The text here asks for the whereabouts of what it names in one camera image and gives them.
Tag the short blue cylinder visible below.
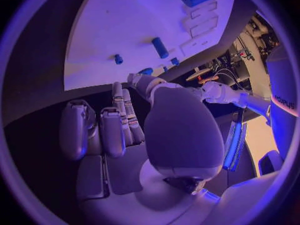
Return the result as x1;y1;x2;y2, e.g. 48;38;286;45
137;67;154;76

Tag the cluttered workshop desk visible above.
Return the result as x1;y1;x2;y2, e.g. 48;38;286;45
185;14;282;89

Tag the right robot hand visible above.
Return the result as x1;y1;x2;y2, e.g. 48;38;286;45
58;73;224;225

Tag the white task board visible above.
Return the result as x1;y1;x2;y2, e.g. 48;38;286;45
63;0;239;92

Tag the long blue cylinder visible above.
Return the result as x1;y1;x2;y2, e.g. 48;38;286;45
150;37;170;60

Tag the glowing light bar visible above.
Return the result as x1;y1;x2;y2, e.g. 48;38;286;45
222;119;249;172

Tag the white cable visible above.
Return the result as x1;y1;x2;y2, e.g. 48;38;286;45
215;68;239;86

